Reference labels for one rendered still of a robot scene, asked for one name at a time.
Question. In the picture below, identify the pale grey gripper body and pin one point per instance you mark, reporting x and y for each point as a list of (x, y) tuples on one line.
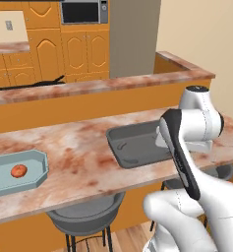
[(200, 147)]

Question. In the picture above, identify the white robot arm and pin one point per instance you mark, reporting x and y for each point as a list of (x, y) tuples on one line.
[(219, 210)]

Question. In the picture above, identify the dark grey tupperware tray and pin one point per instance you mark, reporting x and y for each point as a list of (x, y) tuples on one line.
[(137, 146)]

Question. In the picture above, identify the grey fridge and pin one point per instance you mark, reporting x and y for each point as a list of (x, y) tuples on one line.
[(134, 36)]

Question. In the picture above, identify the light blue tupperware tray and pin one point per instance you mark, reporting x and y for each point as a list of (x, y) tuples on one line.
[(32, 164)]

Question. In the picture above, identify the red orange mango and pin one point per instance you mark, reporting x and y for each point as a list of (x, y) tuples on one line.
[(18, 171)]

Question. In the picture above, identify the grey bar stool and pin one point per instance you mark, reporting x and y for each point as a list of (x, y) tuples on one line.
[(224, 171), (85, 213)]

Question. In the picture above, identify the orange kitchen island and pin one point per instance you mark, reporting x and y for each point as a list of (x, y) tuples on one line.
[(88, 108)]

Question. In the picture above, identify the orange cupboard run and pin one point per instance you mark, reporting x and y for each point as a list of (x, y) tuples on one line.
[(75, 52)]

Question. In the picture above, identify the long black tap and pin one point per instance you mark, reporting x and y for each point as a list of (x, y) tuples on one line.
[(39, 84)]

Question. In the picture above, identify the black and grey microwave oven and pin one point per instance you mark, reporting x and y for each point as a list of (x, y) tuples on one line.
[(82, 11)]

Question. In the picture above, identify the grey wall socket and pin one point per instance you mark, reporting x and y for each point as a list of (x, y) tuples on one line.
[(9, 25)]

